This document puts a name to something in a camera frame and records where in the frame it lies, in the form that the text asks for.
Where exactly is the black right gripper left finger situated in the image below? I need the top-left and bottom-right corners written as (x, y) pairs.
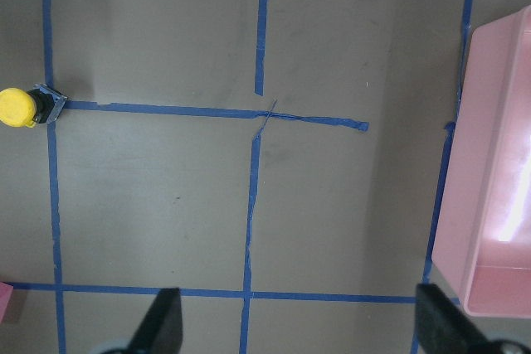
top-left (124, 288), bottom-right (183, 354)

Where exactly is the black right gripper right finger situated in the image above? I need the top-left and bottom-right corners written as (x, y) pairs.
top-left (415, 284), bottom-right (530, 354)

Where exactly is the yellow push button switch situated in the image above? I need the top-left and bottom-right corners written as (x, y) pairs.
top-left (1, 84), bottom-right (68, 128)

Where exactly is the pink plastic bin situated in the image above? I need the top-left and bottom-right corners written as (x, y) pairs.
top-left (431, 7), bottom-right (530, 318)

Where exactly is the pink foam cube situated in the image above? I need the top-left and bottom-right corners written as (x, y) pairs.
top-left (0, 282), bottom-right (13, 322)

